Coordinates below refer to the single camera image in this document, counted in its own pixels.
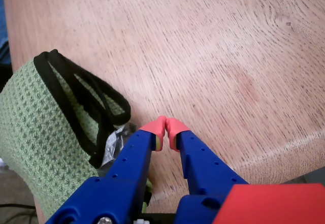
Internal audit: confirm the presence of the black floor cable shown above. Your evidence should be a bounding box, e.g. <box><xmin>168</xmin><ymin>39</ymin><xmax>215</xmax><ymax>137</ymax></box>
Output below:
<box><xmin>0</xmin><ymin>203</ymin><xmax>37</xmax><ymax>210</ymax></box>

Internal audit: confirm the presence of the red camera mount block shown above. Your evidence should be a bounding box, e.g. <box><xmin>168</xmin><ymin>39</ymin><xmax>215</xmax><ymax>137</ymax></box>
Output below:
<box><xmin>213</xmin><ymin>183</ymin><xmax>325</xmax><ymax>224</ymax></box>

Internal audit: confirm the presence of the black bulky object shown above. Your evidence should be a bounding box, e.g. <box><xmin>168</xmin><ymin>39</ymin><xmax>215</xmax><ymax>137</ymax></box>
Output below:
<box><xmin>0</xmin><ymin>63</ymin><xmax>14</xmax><ymax>92</ymax></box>

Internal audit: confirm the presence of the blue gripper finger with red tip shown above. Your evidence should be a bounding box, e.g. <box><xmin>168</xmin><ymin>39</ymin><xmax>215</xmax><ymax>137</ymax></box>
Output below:
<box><xmin>166</xmin><ymin>117</ymin><xmax>249</xmax><ymax>224</ymax></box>
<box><xmin>45</xmin><ymin>115</ymin><xmax>167</xmax><ymax>224</ymax></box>

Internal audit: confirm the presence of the blue fabric object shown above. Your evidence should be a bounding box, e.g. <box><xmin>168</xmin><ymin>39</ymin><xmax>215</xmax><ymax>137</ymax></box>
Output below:
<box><xmin>0</xmin><ymin>0</ymin><xmax>12</xmax><ymax>65</ymax></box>

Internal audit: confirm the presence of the green waffle cloth black trim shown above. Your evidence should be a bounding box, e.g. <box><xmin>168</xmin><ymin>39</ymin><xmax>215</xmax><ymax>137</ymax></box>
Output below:
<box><xmin>0</xmin><ymin>49</ymin><xmax>153</xmax><ymax>220</ymax></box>

